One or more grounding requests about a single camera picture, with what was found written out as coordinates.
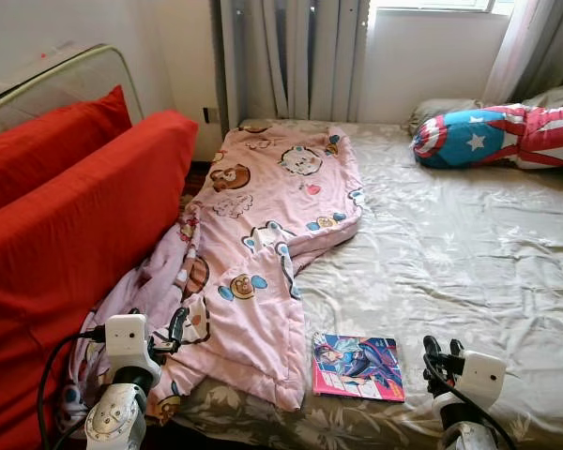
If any star and stripes bolster pillow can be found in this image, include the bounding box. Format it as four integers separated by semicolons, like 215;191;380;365
411;101;563;171

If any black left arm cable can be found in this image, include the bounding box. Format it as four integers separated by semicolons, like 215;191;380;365
38;325;106;450

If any pink cartoon print blanket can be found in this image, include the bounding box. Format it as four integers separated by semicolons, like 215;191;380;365
61;125;365;428

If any grey pleated curtain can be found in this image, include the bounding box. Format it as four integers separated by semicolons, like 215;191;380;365
218;0;372;128
483;0;563;104

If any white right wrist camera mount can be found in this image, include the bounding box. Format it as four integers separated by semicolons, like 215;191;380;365
458;350;509;406

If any bright window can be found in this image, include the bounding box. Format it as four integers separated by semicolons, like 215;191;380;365
371;0;517;15

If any red folded foam mattress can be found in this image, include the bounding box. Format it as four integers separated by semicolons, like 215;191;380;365
0;86;200;450

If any green quilted mattress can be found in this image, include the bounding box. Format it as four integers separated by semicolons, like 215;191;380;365
0;42;146;146

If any colourful comic book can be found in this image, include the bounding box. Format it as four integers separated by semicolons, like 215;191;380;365
311;332;406;403

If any bed with grey floral sheet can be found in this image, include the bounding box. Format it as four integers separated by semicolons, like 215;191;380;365
169;117;563;450

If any grey floral pillow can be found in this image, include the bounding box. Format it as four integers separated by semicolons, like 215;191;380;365
408;97;484;132
518;80;563;112

